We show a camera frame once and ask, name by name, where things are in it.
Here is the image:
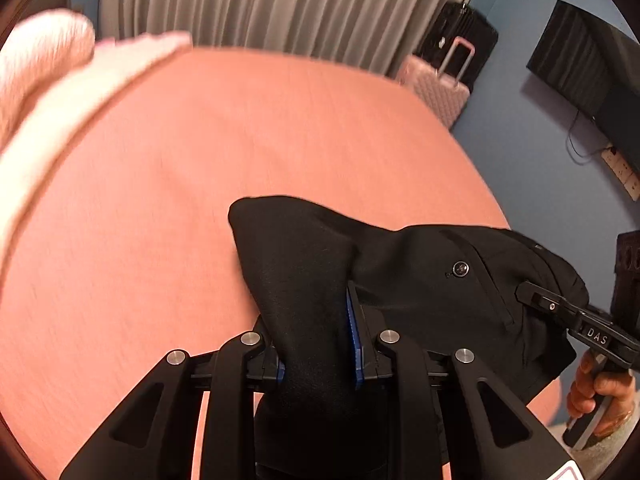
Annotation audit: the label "grey pleated curtain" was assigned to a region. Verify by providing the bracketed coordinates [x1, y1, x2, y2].
[100, 0, 488, 78]

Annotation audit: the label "pink quilted bed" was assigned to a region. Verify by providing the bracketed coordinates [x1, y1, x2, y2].
[0, 45, 561, 480]

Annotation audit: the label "pink suitcase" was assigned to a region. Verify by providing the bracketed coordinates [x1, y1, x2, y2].
[395, 36, 476, 131]

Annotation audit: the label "floral white pillow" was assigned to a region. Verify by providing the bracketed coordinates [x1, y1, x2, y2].
[0, 9, 96, 146]

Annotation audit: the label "person's right hand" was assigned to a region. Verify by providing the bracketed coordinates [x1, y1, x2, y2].
[567, 350, 640, 436]

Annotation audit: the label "black suitcase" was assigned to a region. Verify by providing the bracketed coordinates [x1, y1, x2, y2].
[415, 1, 499, 98]

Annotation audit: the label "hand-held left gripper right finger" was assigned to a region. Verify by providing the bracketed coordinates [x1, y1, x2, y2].
[344, 280, 573, 480]

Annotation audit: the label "beige wall socket strip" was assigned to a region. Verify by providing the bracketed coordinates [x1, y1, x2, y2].
[601, 145, 640, 193]

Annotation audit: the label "black pants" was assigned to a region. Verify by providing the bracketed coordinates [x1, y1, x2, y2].
[227, 195, 591, 480]

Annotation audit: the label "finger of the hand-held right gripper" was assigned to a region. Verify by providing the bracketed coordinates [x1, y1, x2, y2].
[515, 280, 584, 332]

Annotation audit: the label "wall-mounted television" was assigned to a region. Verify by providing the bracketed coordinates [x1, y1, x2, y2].
[526, 0, 640, 146]

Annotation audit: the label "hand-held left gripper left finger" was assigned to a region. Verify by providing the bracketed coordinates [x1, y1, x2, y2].
[60, 331, 287, 480]

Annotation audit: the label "pale pink blanket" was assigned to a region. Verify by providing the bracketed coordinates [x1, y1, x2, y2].
[0, 30, 193, 266]

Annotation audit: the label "black power cable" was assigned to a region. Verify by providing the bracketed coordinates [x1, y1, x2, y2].
[567, 110, 608, 166]

